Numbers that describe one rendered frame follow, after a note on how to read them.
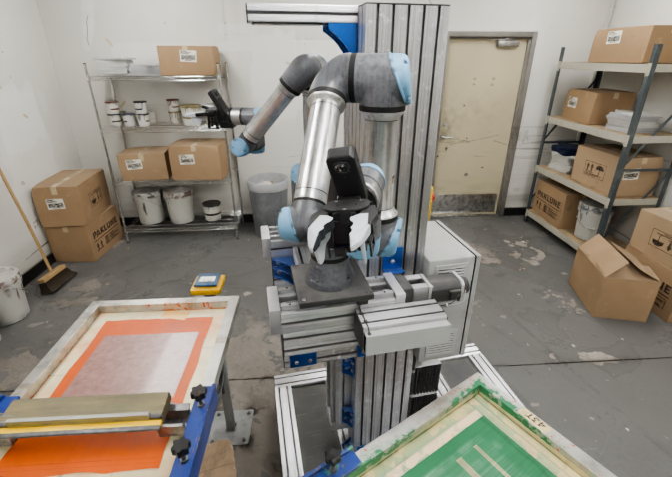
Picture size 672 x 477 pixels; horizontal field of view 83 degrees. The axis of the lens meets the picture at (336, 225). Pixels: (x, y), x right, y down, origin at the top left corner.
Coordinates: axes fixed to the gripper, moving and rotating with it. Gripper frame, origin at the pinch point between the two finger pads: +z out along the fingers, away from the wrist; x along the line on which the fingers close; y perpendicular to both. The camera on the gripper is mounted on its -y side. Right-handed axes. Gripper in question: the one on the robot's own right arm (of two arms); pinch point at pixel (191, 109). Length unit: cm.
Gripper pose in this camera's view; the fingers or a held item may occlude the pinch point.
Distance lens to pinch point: 189.0
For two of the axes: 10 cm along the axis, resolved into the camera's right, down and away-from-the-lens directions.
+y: 0.3, 8.5, 5.2
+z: -9.7, -0.9, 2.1
